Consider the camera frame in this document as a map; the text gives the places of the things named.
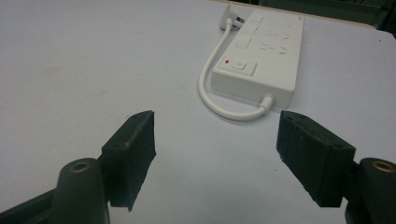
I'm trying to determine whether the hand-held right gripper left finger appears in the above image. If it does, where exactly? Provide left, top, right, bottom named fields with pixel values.
left=101, top=109, right=157, bottom=213

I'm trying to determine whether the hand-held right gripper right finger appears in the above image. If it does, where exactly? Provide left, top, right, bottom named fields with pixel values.
left=276, top=109, right=357, bottom=208

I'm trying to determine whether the white power strip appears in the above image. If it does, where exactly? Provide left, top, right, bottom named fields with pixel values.
left=210, top=8, right=305, bottom=109

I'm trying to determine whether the white power strip cable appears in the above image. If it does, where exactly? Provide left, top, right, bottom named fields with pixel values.
left=197, top=19, right=276, bottom=122

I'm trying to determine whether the white power plug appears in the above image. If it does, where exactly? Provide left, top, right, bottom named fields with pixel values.
left=219, top=3, right=246, bottom=32

